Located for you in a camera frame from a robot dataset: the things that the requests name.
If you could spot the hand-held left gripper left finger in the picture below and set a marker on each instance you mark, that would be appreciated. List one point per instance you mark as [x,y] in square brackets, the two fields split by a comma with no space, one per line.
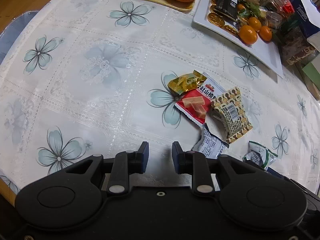
[145,158]

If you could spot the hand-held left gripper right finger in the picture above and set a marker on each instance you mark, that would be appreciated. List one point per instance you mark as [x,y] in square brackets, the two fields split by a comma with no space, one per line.
[176,159]

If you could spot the green white snack packet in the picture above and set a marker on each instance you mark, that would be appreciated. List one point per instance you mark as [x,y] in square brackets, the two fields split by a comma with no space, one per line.
[260,155]

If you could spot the brown patterned box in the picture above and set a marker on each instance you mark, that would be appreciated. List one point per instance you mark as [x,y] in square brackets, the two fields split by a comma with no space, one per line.
[297,47]

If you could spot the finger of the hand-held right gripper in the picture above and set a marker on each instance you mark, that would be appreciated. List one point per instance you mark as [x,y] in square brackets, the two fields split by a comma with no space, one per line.
[276,172]

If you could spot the small orange mandarin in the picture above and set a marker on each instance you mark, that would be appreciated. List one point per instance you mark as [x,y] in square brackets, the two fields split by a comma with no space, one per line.
[241,7]

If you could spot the blue tissue box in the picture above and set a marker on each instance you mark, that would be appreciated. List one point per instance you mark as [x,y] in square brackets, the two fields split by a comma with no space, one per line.
[300,12]

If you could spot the pile of gold chocolate coins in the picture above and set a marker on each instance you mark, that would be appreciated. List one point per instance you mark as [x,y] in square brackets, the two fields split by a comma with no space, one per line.
[215,18]

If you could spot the grey snack packet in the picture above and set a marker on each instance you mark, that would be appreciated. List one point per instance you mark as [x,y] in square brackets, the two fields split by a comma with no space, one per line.
[210,146]

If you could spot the white floral tablecloth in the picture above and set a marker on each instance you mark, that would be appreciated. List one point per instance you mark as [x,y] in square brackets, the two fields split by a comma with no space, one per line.
[87,92]

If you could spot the green leaves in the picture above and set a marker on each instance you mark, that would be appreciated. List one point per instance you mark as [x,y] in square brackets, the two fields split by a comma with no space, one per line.
[252,8]

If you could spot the white rectangular plate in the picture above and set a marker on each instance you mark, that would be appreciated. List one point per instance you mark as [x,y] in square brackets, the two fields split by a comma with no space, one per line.
[265,52]

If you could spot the brown patterned snack packet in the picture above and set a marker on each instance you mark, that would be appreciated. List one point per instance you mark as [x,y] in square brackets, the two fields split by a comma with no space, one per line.
[232,117]

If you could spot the gold candy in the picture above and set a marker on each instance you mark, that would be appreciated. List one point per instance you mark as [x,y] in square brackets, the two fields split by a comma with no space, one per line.
[183,82]

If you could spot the white blue red snack packet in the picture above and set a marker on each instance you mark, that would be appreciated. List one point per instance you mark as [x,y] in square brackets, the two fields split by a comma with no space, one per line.
[195,106]

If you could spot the black snack packet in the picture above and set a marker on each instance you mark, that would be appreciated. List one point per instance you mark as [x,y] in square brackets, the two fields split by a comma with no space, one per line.
[225,5]

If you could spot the small plastic jar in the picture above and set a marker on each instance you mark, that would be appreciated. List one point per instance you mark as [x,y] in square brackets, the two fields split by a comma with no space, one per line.
[273,21]

